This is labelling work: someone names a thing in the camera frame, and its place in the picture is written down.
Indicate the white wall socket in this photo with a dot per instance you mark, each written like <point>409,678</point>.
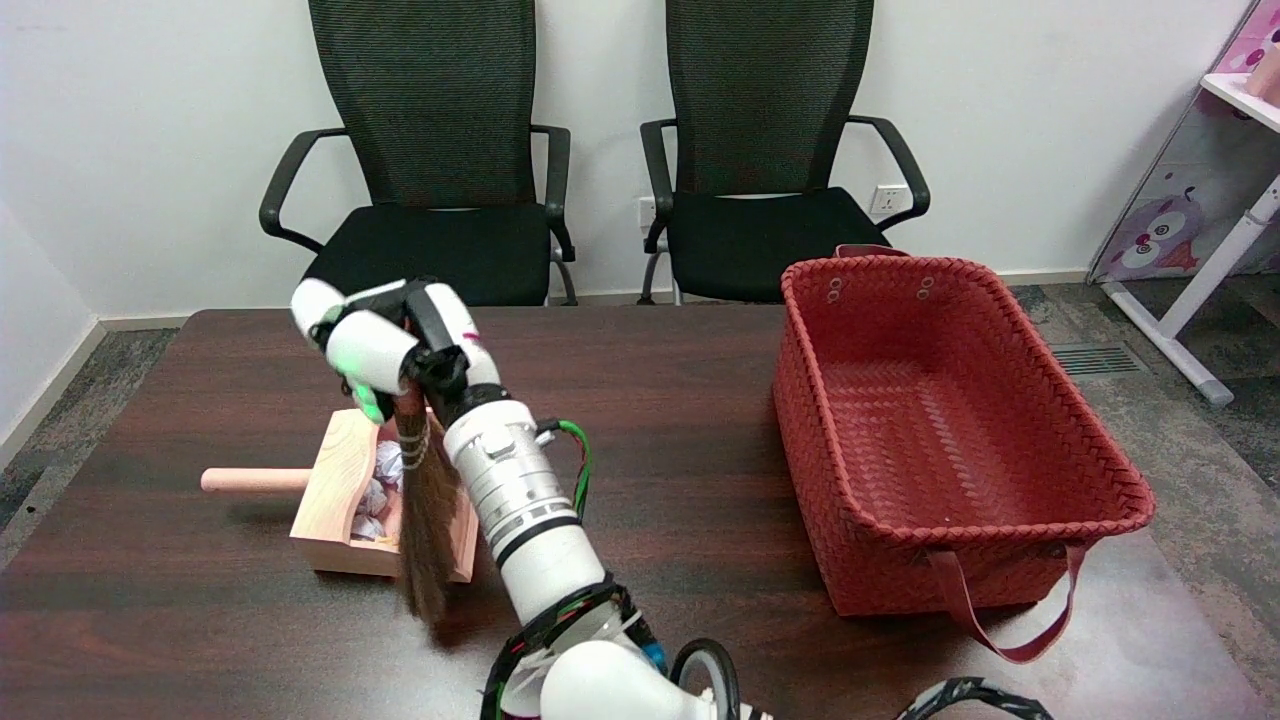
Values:
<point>888,199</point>
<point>646,211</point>

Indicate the black mesh office chair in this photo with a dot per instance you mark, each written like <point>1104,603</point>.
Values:
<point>430,150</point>
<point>760,240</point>

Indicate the brown straw hand broom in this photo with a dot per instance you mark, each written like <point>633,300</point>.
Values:
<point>428,520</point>

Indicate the wooden dustpan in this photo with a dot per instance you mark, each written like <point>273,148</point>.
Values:
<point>335,480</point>

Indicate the pink cup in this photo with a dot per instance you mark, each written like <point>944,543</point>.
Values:
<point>1268,75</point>

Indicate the pink owl print shelf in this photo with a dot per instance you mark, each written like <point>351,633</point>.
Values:
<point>1180,180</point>

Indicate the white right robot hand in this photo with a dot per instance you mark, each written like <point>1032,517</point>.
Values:
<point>400,340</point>

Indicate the floor vent grille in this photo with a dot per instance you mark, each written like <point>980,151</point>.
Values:
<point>1098,360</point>

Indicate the red woven basket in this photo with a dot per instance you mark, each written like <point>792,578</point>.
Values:
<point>950,420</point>

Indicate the white desk leg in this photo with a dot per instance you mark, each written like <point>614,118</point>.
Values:
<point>1200,290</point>

